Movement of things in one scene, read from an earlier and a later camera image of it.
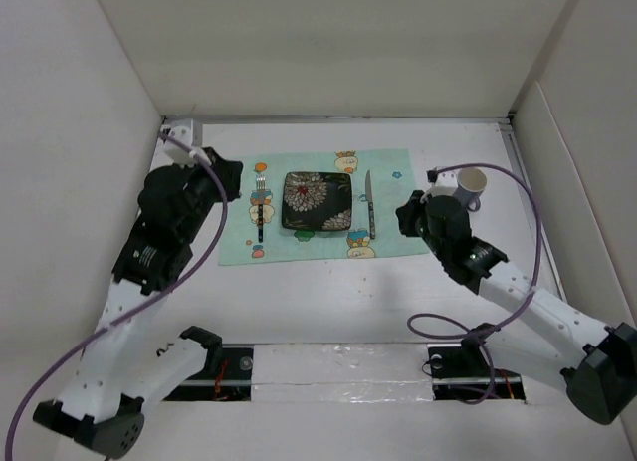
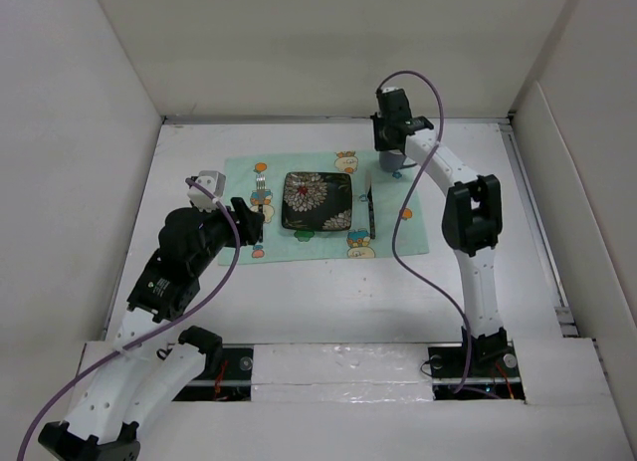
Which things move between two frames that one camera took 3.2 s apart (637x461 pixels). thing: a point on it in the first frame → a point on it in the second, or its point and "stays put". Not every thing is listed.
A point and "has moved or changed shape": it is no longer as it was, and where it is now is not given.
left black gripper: [231, 171] → [248, 221]
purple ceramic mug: [471, 182] has moved or changed shape
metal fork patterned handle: [260, 183] stays put
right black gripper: [408, 211] → [380, 144]
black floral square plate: [317, 201] stays put
